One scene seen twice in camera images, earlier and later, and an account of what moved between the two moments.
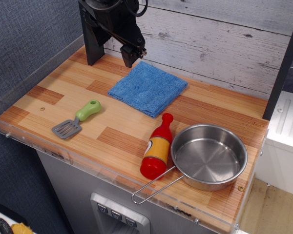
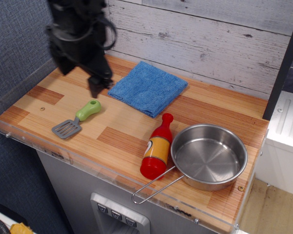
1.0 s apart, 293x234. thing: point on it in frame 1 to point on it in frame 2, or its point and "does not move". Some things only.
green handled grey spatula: [69, 127] does not move
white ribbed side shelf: [281, 164] does not move
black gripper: [119, 23] to [82, 43]
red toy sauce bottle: [154, 164] does not move
